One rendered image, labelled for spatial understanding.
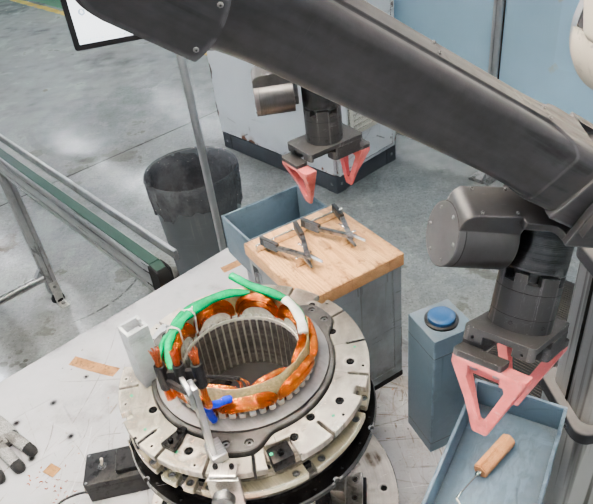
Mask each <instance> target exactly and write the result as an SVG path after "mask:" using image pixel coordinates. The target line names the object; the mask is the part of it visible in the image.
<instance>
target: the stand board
mask: <svg viewBox="0 0 593 504"><path fill-rule="evenodd" d="M331 211H332V205H331V206H329V207H327V208H324V209H322V210H320V211H318V212H315V213H313V214H311V215H308V216H306V217H304V218H306V219H309V220H313V219H316V218H318V217H320V216H322V215H325V214H327V213H329V212H331ZM343 213H344V212H343ZM344 216H345V219H346V221H347V223H348V226H349V228H350V230H351V231H353V230H356V231H357V235H358V236H360V237H362V238H364V239H366V242H365V241H362V240H359V239H357V240H355V241H354V242H355V243H356V245H357V246H356V247H355V246H353V245H352V244H351V243H349V244H347V245H345V246H342V245H341V237H339V236H335V235H331V234H327V233H323V232H320V233H316V232H314V231H311V230H308V231H305V232H304V234H305V238H306V242H307V246H308V249H309V251H312V254H313V255H315V256H316V257H318V258H319V259H321V260H323V263H321V262H319V261H316V260H314V259H313V261H311V264H312V265H313V267H312V268H310V266H309V265H308V264H305V265H303V266H301V267H298V268H297V267H296V263H295V257H296V256H293V255H290V254H286V253H283V252H280V251H278V252H277V253H276V252H274V251H272V250H270V249H265V250H263V251H261V252H259V253H257V252H256V247H255V245H257V244H259V243H260V240H259V237H258V238H256V239H254V240H251V241H249V242H247V243H245V244H244V248H245V253H246V255H247V256H248V257H249V258H250V259H251V260H252V261H253V262H254V263H255V264H256V265H257V266H258V267H259V268H260V269H262V270H263V271H264V272H265V273H266V274H267V275H268V276H269V277H270V278H271V279H272V280H273V281H274V282H275V283H276V284H277V285H281V286H288V287H293V291H294V289H295V288H299V289H303V290H306V291H309V292H312V293H315V294H317V295H319V300H318V301H317V302H319V303H321V304H323V303H324V302H325V301H326V300H330V301H331V302H332V301H334V300H336V299H338V298H340V297H342V296H344V295H346V294H347V293H349V292H351V291H353V290H355V289H357V288H359V287H361V286H363V285H365V284H367V283H369V282H371V281H373V280H375V279H377V278H379V277H381V276H383V275H385V274H387V273H388V272H390V271H392V270H394V269H396V268H398V267H400V266H402V265H404V253H403V252H401V251H400V250H398V249H397V248H395V247H394V246H392V245H391V244H390V243H388V242H387V241H385V240H384V239H382V238H381V237H379V236H378V235H376V234H375V233H373V232H372V231H371V230H369V229H368V228H366V227H365V226H363V225H362V224H360V223H359V222H357V221H356V220H354V219H353V218H351V217H350V216H349V215H347V214H346V213H344ZM338 223H340V224H342V223H341V222H340V221H339V220H338V218H334V219H332V220H330V221H328V222H325V223H323V224H321V226H323V227H327V228H331V229H335V230H339V231H344V232H345V230H344V228H343V227H342V226H340V225H339V224H338ZM293 228H294V227H293V222H292V223H290V224H288V225H286V226H283V227H281V228H279V229H276V230H274V231H272V232H270V233H267V234H265V235H263V236H264V237H267V238H269V239H270V238H273V237H275V236H277V235H279V234H282V233H284V232H286V231H288V230H291V229H293ZM298 242H299V243H301V240H300V239H299V237H298V235H297V236H294V237H292V238H290V239H288V240H285V241H283V242H281V243H279V245H280V246H284V247H287V248H291V249H294V250H298V251H301V252H304V251H303V247H301V246H300V245H299V244H297V243H298ZM301 244H302V243H301Z"/></svg>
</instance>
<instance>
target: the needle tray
mask: <svg viewBox="0 0 593 504"><path fill-rule="evenodd" d="M474 382H475V388H476V393H477V399H478V405H479V410H480V416H481V417H482V418H483V419H485V418H486V417H487V415H488V414H489V413H490V412H491V410H492V409H493V408H494V406H495V405H496V404H497V402H498V401H499V400H500V399H501V397H502V396H503V389H502V388H500V387H499V385H496V384H493V383H489V382H486V381H483V380H480V379H477V378H476V379H475V381H474ZM567 410H568V407H565V406H562V405H559V404H555V403H552V402H549V401H546V400H543V399H540V398H537V397H533V396H530V395H527V396H526V397H525V399H524V400H523V401H522V402H521V403H520V404H519V405H518V406H515V405H512V406H511V407H510V409H509V410H508V411H507V412H506V413H505V415H504V416H503V417H502V418H501V419H500V421H499V422H498V423H497V424H496V425H495V427H494V428H493V429H492V430H491V431H490V433H489V434H488V435H487V436H483V435H481V434H479V433H477V432H475V431H473V430H472V429H471V425H470V421H469V416H468V412H467V408H466V404H464V406H463V408H462V411H461V413H460V415H459V418H458V420H457V422H456V425H455V427H454V429H453V431H452V434H451V436H450V438H449V441H448V443H447V445H446V447H445V450H444V452H443V454H442V457H441V459H440V461H439V463H438V466H437V468H436V470H435V473H434V475H433V477H432V480H431V482H430V484H429V486H428V489H427V491H426V493H425V496H424V498H423V500H422V502H421V504H459V503H458V501H457V500H456V496H457V495H458V494H459V493H460V492H461V491H462V490H463V489H464V488H465V486H466V485H467V484H468V483H469V482H470V481H471V480H472V479H473V478H474V476H475V474H474V473H475V470H474V465H475V464H476V463H477V462H478V461H479V460H480V459H481V457H482V456H483V455H484V454H485V453H486V452H487V451H488V450H489V449H490V448H491V447H492V445H493V444H494V443H495V442H496V441H497V440H498V439H499V438H500V437H501V436H502V435H503V434H508V435H510V436H511V437H512V438H513V439H514V440H515V445H514V447H513V448H512V449H511V450H510V451H509V452H508V453H507V454H506V456H505V457H504V458H503V459H502V460H501V461H500V462H499V463H498V465H497V466H496V467H495V468H494V469H493V470H492V471H491V472H490V474H489V475H488V476H487V477H481V476H479V477H476V478H475V479H474V480H473V481H472V482H471V483H470V484H469V485H468V486H467V488H466V489H465V490H464V491H463V492H462V493H461V494H460V495H459V496H458V497H457V499H458V500H459V501H460V503H461V504H543V500H544V497H545V493H546V489H547V486H548V482H549V478H550V475H551V471H552V467H553V464H554V460H555V456H556V453H557V449H558V446H559V442H560V438H561V435H562V431H563V427H564V423H565V418H566V414H567Z"/></svg>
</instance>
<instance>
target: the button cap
mask: <svg viewBox="0 0 593 504"><path fill-rule="evenodd" d="M455 321H456V314H455V312H454V311H453V310H452V309H450V308H448V307H445V306H437V307H434V308H432V309H430V310H429V312H428V322H429V323H430V324H432V325H433V326H436V327H441V328H444V327H449V326H452V325H453V324H454V323H455Z"/></svg>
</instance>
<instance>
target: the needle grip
mask: <svg viewBox="0 0 593 504"><path fill-rule="evenodd" d="M514 445H515V440H514V439H513V438H512V437H511V436H510V435H508V434H503V435H502V436H501V437H500V438H499V439H498V440H497V441H496V442H495V443H494V444H493V445H492V447H491V448H490V449H489V450H488V451H487V452H486V453H485V454H484V455H483V456H482V457H481V459H480V460H479V461H478V462H477V463H476V464H475V465H474V470H475V472H476V471H477V470H478V469H479V470H481V472H482V475H481V477H487V476H488V475H489V474H490V472H491V471H492V470H493V469H494V468H495V467H496V466H497V465H498V463H499V462H500V461H501V460H502V459H503V458H504V457H505V456H506V454H507V453H508V452H509V451H510V450H511V449H512V448H513V447H514Z"/></svg>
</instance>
